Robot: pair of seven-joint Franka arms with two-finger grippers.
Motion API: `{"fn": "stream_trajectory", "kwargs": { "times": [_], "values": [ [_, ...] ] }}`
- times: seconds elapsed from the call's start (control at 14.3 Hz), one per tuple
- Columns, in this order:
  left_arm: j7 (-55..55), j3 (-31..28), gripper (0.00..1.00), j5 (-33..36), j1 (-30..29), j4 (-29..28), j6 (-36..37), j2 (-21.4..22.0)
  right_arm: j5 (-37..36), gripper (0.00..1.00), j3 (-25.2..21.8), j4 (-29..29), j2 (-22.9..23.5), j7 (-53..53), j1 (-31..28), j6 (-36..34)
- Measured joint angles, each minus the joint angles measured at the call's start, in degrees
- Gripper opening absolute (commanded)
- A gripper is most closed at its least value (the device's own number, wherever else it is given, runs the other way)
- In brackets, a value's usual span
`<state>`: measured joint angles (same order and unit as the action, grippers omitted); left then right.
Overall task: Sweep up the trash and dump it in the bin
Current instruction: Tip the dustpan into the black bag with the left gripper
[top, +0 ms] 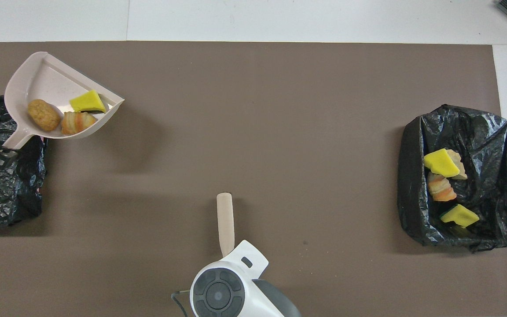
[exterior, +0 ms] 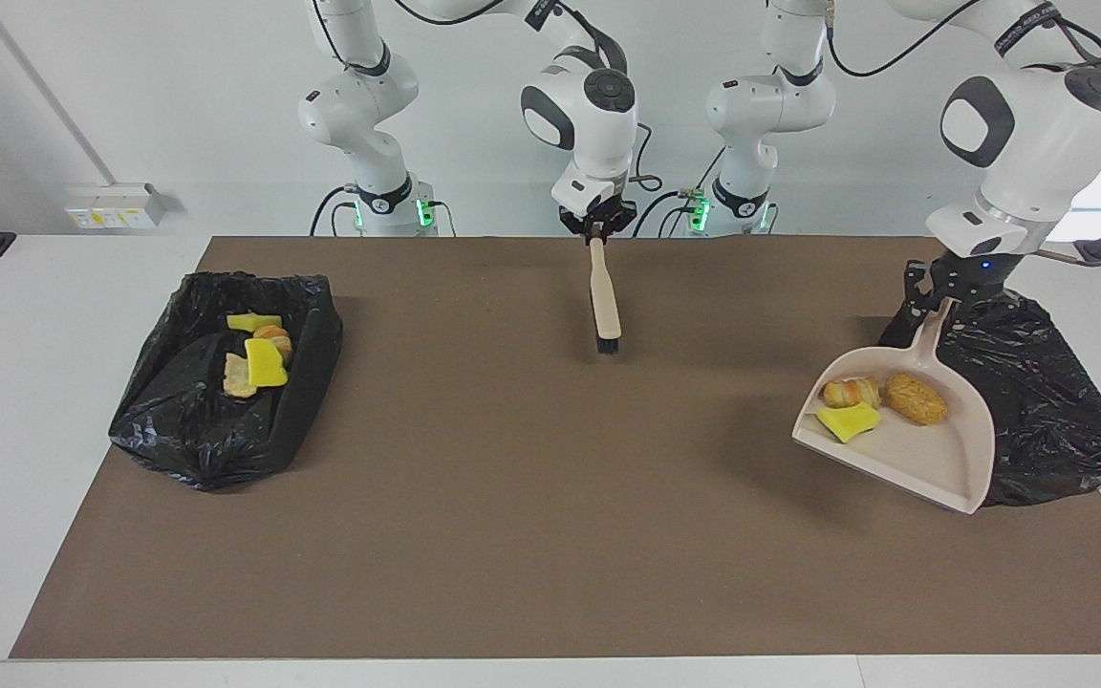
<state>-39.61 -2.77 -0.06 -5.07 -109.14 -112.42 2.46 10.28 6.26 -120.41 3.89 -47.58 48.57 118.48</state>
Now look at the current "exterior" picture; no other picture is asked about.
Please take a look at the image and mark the beige brush with black bristles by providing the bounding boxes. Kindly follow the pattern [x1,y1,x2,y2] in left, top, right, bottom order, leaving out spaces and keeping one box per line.
[589,236,622,356]

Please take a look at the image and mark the brown bread nugget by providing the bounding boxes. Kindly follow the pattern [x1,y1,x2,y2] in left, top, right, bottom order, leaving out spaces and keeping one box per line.
[883,372,949,427]

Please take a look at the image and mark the pale foam piece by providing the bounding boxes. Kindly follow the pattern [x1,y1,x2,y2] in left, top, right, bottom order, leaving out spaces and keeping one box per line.
[822,376,883,409]

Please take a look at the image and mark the yellow sponge wedge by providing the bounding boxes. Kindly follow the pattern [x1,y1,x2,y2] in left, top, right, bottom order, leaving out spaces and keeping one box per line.
[816,402,883,444]

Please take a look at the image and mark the beige plastic dustpan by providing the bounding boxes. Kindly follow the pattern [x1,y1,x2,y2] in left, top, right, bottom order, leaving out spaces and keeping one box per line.
[791,297,998,516]

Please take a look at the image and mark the orange and white foam chunk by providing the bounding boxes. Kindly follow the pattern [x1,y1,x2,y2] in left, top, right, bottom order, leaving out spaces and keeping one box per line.
[254,325,294,366]

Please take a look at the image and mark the notched yellow sponge piece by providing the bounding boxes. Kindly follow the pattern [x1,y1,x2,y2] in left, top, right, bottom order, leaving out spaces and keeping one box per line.
[245,338,290,388]

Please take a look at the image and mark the pale yellow foam chunk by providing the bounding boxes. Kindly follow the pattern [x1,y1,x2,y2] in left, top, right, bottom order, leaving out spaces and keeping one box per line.
[223,353,260,399]

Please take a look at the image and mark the closed black trash bag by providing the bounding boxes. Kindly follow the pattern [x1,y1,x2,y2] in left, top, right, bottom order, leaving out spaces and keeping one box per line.
[878,294,1101,507]

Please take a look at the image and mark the open bin with black bag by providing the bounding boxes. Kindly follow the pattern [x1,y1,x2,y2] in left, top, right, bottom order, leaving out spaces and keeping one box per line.
[108,271,344,493]

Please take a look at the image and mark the brown table mat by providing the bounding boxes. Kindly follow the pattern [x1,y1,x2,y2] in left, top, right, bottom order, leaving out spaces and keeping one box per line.
[9,236,1101,660]

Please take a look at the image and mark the black base cable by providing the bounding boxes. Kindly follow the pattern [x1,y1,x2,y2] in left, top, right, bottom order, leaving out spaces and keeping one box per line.
[310,186,360,237]
[632,189,704,237]

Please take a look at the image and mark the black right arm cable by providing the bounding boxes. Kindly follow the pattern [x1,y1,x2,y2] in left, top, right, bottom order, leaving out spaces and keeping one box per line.
[629,119,664,192]

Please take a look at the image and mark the white wall outlet box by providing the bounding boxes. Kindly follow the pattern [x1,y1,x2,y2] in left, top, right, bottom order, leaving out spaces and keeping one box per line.
[65,183,164,230]

